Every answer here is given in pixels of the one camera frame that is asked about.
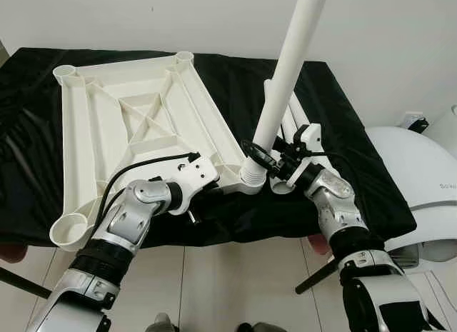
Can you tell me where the white plastic children table top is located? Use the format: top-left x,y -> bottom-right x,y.
49,51 -> 266,251

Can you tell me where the black table cover cloth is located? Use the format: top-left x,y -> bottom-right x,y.
0,46 -> 418,248

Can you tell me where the red round object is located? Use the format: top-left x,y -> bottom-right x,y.
307,233 -> 333,258
0,241 -> 28,265

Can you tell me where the black power plug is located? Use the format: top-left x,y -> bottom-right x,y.
410,116 -> 430,134

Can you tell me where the grey robot left foot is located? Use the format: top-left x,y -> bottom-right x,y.
145,312 -> 179,332

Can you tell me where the white domed appliance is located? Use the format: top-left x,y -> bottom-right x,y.
364,125 -> 457,265

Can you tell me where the white wall socket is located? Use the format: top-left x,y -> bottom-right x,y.
400,111 -> 422,130

